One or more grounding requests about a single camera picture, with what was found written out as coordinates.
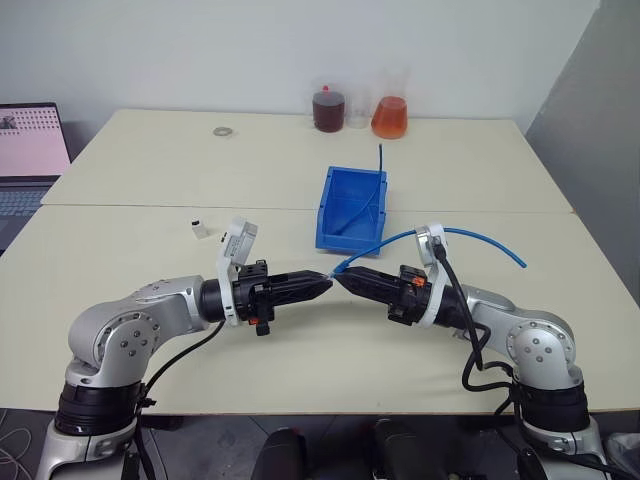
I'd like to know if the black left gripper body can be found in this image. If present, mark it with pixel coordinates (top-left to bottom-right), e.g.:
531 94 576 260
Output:
232 259 276 338

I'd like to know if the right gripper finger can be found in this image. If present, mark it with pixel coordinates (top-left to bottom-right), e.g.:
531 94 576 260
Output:
337 266 402 294
339 279 400 315

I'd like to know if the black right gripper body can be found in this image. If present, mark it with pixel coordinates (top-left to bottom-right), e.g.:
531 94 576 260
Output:
387 265 431 327

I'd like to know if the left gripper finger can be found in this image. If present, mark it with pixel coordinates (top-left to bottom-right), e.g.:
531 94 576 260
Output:
269 284 334 307
268 269 334 291

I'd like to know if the long blue cable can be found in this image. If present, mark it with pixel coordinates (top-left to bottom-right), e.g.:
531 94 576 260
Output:
329 226 529 277

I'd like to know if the blue plastic bin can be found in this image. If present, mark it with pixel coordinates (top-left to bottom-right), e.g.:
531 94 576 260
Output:
314 165 390 258

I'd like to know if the dark rounded shape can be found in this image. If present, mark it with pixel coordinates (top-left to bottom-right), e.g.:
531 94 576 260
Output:
368 417 437 480
248 426 307 480

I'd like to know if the orange liquid glass flask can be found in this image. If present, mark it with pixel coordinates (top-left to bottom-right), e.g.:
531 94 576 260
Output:
370 66 412 141

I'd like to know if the clear glass beaker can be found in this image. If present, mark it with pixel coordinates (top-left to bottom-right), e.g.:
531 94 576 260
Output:
345 83 374 130

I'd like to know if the beaker with dark red liquid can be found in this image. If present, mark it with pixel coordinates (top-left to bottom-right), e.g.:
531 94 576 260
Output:
311 84 348 134

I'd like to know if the grey partition panel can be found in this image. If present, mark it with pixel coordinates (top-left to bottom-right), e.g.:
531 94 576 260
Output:
523 0 640 329

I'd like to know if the crumpled clear plastic bag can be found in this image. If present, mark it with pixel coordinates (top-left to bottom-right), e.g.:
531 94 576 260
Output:
606 431 640 472

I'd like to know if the open laptop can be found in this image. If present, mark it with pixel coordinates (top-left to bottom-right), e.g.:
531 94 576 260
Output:
0 102 73 257

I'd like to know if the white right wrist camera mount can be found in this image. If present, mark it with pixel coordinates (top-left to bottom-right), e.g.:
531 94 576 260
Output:
411 222 454 330

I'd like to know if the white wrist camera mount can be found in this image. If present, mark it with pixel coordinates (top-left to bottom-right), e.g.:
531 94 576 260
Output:
215 215 261 329
411 222 454 330

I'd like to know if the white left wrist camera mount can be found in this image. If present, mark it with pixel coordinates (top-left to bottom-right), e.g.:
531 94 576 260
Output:
215 215 261 329

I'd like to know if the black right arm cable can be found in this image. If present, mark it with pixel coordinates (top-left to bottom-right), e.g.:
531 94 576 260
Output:
431 238 522 417

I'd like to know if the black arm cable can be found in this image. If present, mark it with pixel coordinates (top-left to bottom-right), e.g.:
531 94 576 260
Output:
431 238 522 417
121 319 227 480

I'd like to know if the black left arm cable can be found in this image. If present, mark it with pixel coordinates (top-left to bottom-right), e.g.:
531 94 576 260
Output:
121 319 227 480

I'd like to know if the thin blue cable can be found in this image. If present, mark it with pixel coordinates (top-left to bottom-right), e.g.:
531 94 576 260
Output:
333 143 385 236

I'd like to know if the thin white floor cable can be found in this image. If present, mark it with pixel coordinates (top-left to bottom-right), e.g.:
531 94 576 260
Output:
0 425 37 480

